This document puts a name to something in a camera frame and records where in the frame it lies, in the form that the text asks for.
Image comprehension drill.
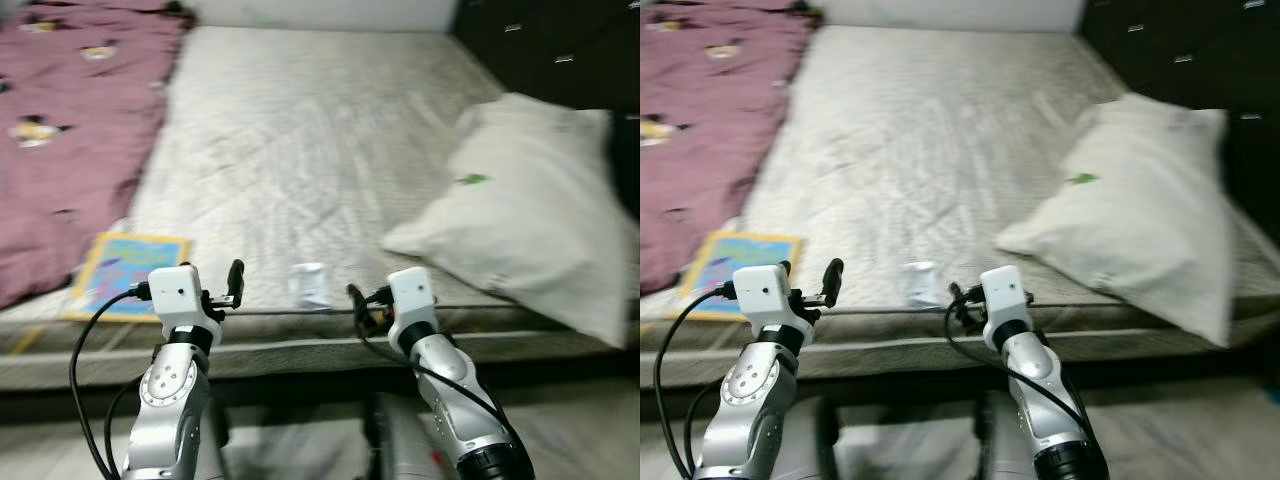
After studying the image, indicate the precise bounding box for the small white packet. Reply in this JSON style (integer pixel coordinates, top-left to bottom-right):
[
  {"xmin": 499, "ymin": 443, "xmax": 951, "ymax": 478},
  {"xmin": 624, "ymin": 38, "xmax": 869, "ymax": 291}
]
[
  {"xmin": 900, "ymin": 262, "xmax": 946, "ymax": 309},
  {"xmin": 288, "ymin": 262, "xmax": 334, "ymax": 311}
]

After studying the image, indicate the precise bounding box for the blue yellow children's book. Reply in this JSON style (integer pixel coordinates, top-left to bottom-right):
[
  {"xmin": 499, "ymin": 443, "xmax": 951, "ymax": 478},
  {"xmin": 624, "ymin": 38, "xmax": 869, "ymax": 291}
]
[
  {"xmin": 65, "ymin": 232, "xmax": 193, "ymax": 323},
  {"xmin": 678, "ymin": 232, "xmax": 804, "ymax": 323}
]

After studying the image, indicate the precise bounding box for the grey robot right leg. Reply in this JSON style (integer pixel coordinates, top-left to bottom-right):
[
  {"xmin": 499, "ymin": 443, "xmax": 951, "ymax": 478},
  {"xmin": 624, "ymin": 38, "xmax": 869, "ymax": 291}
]
[
  {"xmin": 975, "ymin": 390, "xmax": 1046, "ymax": 480},
  {"xmin": 365, "ymin": 395, "xmax": 446, "ymax": 480}
]

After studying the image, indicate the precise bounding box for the grey robot leg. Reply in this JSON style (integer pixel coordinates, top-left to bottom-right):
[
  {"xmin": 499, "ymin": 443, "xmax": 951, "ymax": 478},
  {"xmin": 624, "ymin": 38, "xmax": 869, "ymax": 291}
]
[
  {"xmin": 190, "ymin": 400, "xmax": 233, "ymax": 480},
  {"xmin": 365, "ymin": 395, "xmax": 446, "ymax": 480},
  {"xmin": 800, "ymin": 395, "xmax": 843, "ymax": 480},
  {"xmin": 975, "ymin": 390, "xmax": 1046, "ymax": 480}
]

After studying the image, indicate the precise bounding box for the grey robot left leg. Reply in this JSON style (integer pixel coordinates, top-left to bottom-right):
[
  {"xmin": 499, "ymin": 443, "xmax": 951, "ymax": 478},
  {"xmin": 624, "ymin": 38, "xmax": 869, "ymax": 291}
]
[
  {"xmin": 190, "ymin": 400, "xmax": 233, "ymax": 480},
  {"xmin": 800, "ymin": 395, "xmax": 843, "ymax": 480}
]

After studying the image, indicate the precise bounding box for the grey quilted mattress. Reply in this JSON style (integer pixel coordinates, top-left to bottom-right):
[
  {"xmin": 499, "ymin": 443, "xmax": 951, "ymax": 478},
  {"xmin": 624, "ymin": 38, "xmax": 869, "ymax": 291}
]
[
  {"xmin": 0, "ymin": 25, "xmax": 641, "ymax": 391},
  {"xmin": 640, "ymin": 25, "xmax": 1280, "ymax": 391}
]

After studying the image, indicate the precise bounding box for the cream pillow green tree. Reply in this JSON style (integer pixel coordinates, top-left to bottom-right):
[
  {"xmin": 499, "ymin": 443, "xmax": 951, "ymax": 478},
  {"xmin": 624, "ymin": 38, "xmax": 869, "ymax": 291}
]
[
  {"xmin": 380, "ymin": 93, "xmax": 641, "ymax": 349},
  {"xmin": 993, "ymin": 93, "xmax": 1241, "ymax": 349}
]

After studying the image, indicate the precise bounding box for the mauve cartoon print blanket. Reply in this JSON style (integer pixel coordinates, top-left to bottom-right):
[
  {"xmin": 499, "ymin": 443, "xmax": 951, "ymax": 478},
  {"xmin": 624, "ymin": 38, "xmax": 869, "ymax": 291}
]
[
  {"xmin": 0, "ymin": 0, "xmax": 191, "ymax": 311},
  {"xmin": 640, "ymin": 0, "xmax": 816, "ymax": 296}
]

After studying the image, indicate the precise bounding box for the black tufted headboard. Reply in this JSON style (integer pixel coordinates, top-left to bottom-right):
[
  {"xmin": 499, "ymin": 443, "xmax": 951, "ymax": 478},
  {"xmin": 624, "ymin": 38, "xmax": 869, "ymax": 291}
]
[
  {"xmin": 450, "ymin": 0, "xmax": 641, "ymax": 216},
  {"xmin": 1078, "ymin": 0, "xmax": 1280, "ymax": 251}
]

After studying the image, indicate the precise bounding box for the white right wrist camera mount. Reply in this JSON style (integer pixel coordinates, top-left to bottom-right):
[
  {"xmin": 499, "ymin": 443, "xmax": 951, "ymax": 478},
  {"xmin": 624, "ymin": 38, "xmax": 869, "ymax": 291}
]
[
  {"xmin": 980, "ymin": 265, "xmax": 1034, "ymax": 346},
  {"xmin": 387, "ymin": 267, "xmax": 441, "ymax": 346}
]

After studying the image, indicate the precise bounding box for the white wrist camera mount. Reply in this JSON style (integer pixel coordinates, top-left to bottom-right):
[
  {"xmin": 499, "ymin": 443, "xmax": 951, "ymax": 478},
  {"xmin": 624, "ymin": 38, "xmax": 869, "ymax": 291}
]
[
  {"xmin": 387, "ymin": 267, "xmax": 441, "ymax": 346},
  {"xmin": 148, "ymin": 265, "xmax": 209, "ymax": 346},
  {"xmin": 980, "ymin": 265, "xmax": 1034, "ymax": 346},
  {"xmin": 732, "ymin": 265, "xmax": 796, "ymax": 346}
]

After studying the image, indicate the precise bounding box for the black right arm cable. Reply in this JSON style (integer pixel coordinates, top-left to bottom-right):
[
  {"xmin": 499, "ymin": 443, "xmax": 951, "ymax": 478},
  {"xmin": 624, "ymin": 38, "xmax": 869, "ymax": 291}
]
[
  {"xmin": 350, "ymin": 300, "xmax": 531, "ymax": 471},
  {"xmin": 945, "ymin": 300, "xmax": 1101, "ymax": 451}
]

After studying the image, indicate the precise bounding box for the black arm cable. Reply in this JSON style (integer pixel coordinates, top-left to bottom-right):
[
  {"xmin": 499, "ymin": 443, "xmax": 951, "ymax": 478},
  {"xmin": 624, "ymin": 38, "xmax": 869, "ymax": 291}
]
[
  {"xmin": 945, "ymin": 300, "xmax": 1101, "ymax": 451},
  {"xmin": 655, "ymin": 283, "xmax": 736, "ymax": 480},
  {"xmin": 68, "ymin": 283, "xmax": 151, "ymax": 480},
  {"xmin": 350, "ymin": 300, "xmax": 531, "ymax": 471}
]

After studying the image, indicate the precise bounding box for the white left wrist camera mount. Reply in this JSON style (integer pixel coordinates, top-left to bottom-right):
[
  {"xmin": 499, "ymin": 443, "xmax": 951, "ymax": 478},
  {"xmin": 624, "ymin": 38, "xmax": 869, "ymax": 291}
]
[
  {"xmin": 148, "ymin": 265, "xmax": 209, "ymax": 346},
  {"xmin": 732, "ymin": 265, "xmax": 796, "ymax": 346}
]

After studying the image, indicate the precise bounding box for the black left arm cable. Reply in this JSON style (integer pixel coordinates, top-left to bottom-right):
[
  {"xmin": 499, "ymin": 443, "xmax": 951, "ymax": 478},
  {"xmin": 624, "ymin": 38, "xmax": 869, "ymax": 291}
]
[
  {"xmin": 68, "ymin": 283, "xmax": 151, "ymax": 480},
  {"xmin": 655, "ymin": 283, "xmax": 736, "ymax": 480}
]

